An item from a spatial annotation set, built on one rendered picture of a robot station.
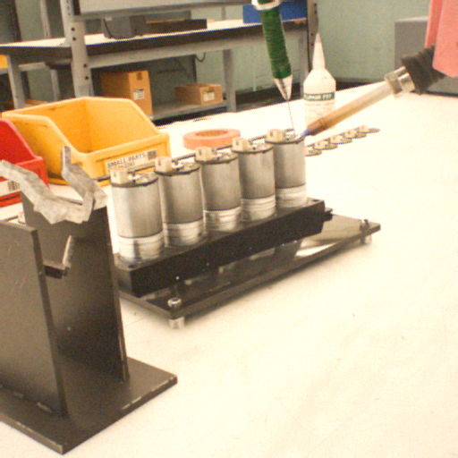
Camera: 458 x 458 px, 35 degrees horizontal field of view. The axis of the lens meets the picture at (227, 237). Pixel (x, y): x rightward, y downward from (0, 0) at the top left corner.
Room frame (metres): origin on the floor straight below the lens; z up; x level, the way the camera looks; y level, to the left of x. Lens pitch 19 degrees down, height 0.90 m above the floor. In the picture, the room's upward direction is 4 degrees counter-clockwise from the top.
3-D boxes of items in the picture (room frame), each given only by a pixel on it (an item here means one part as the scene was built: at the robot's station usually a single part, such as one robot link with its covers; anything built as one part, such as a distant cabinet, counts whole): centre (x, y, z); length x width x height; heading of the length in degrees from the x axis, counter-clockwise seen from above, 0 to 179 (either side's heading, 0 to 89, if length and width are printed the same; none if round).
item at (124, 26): (3.19, 0.37, 0.80); 0.15 x 0.12 x 0.10; 58
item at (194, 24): (3.39, 0.16, 0.77); 0.24 x 0.16 x 0.04; 128
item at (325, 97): (0.78, -0.11, 0.80); 0.03 x 0.03 x 0.10
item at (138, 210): (0.36, 0.05, 0.79); 0.02 x 0.02 x 0.05
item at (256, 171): (0.41, -0.02, 0.79); 0.02 x 0.02 x 0.05
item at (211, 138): (0.74, 0.01, 0.76); 0.06 x 0.06 x 0.01
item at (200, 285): (0.38, -0.01, 0.76); 0.16 x 0.07 x 0.01; 131
